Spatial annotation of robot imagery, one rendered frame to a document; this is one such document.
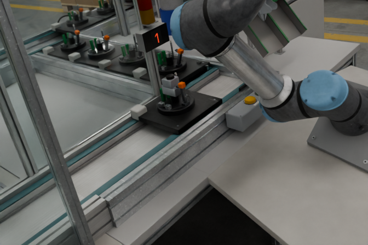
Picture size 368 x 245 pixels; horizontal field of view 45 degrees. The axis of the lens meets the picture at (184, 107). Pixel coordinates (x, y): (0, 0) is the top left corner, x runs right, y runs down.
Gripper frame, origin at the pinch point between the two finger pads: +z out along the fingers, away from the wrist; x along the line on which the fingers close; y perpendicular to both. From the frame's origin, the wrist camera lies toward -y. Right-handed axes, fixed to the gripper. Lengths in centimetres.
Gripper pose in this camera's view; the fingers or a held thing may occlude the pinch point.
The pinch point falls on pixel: (261, 16)
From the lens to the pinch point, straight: 160.4
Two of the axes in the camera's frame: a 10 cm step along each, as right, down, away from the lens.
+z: 1.6, 8.6, 4.8
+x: 6.6, -4.5, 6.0
